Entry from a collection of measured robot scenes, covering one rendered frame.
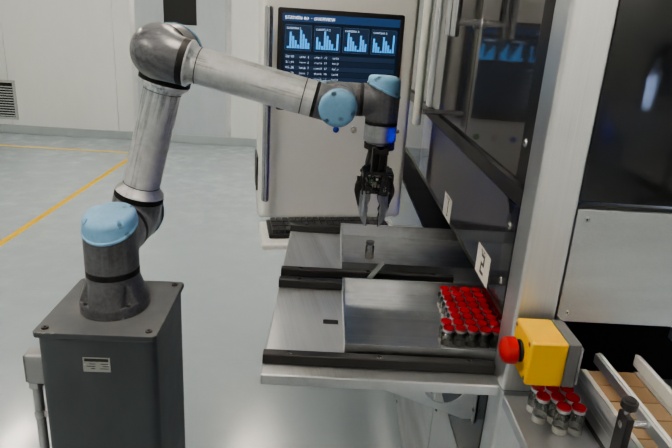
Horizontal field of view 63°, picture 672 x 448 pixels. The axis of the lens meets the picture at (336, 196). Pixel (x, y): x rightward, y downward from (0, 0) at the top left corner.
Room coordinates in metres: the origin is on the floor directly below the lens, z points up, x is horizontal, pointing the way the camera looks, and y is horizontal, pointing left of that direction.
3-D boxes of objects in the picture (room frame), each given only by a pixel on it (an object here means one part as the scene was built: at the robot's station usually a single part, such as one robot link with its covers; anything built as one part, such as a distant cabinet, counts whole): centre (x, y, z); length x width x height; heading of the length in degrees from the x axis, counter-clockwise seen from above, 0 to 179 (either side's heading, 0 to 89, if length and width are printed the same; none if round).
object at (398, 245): (1.30, -0.19, 0.90); 0.34 x 0.26 x 0.04; 91
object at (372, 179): (1.25, -0.09, 1.12); 0.09 x 0.08 x 0.12; 1
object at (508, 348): (0.71, -0.28, 0.99); 0.04 x 0.04 x 0.04; 1
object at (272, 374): (1.13, -0.12, 0.87); 0.70 x 0.48 x 0.02; 1
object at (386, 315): (0.96, -0.20, 0.90); 0.34 x 0.26 x 0.04; 91
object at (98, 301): (1.12, 0.50, 0.84); 0.15 x 0.15 x 0.10
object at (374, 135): (1.25, -0.10, 1.20); 0.08 x 0.08 x 0.05
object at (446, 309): (0.96, -0.24, 0.90); 0.18 x 0.02 x 0.05; 1
